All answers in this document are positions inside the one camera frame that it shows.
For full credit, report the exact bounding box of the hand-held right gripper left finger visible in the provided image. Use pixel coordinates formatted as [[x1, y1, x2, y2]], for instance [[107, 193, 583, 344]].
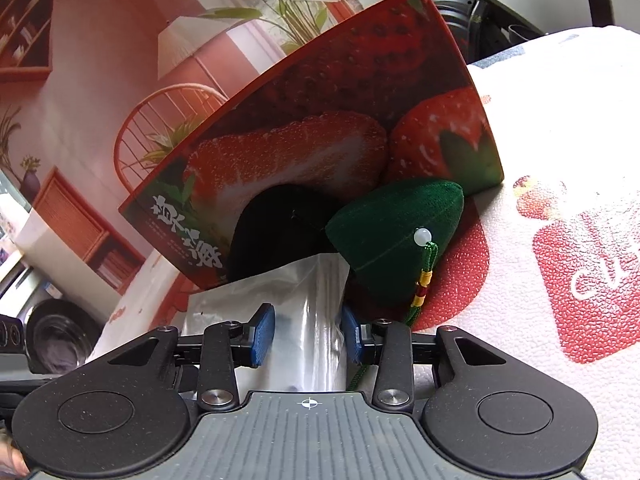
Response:
[[107, 304, 277, 409]]

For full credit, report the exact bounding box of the green dumpling plush with tassel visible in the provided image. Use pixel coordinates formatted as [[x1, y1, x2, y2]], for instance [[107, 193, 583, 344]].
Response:
[[325, 178, 466, 392]]

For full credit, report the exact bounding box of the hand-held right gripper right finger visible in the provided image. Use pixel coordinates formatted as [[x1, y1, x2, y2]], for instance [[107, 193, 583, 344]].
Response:
[[341, 306, 506, 407]]

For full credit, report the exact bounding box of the red cardboard box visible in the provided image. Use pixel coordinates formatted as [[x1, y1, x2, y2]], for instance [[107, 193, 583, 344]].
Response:
[[118, 0, 505, 292]]

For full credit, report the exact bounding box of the printed room wall backdrop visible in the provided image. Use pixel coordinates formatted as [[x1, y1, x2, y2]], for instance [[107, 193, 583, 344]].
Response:
[[0, 0, 417, 323]]

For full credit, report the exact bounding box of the black soft cloth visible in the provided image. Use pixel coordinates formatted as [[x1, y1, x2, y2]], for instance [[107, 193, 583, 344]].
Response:
[[228, 183, 342, 284]]

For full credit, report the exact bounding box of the person's left forearm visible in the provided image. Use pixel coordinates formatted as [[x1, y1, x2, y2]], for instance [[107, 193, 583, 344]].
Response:
[[0, 430, 30, 477]]

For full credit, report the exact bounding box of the washing machine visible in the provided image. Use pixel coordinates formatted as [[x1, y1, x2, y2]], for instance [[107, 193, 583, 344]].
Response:
[[0, 265, 108, 377]]

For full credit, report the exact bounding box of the silver plastic bag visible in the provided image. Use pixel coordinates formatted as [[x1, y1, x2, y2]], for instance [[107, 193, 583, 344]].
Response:
[[175, 254, 352, 394]]

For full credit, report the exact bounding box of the black exercise bike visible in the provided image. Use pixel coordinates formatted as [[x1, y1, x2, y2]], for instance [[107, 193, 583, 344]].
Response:
[[399, 0, 640, 57]]

